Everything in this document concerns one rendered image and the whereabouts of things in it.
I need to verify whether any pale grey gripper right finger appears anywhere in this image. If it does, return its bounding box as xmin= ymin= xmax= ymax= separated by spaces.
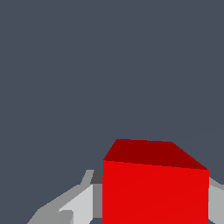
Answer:
xmin=208 ymin=176 xmax=224 ymax=224

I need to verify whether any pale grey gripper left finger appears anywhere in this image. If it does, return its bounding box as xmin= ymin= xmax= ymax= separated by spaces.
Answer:
xmin=26 ymin=169 xmax=104 ymax=224

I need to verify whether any red cube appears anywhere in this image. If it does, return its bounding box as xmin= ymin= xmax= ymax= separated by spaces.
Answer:
xmin=101 ymin=138 xmax=210 ymax=224

